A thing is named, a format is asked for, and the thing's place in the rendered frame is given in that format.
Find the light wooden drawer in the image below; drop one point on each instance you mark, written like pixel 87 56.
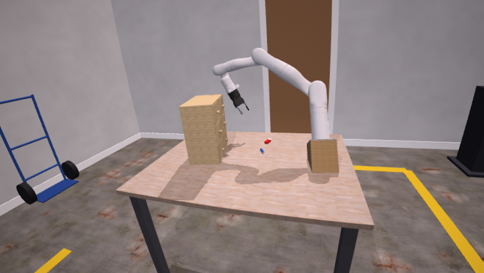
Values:
pixel 225 139
pixel 221 105
pixel 216 112
pixel 218 131
pixel 220 149
pixel 223 123

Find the small wooden chest of drawers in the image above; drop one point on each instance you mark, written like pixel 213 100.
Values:
pixel 199 130

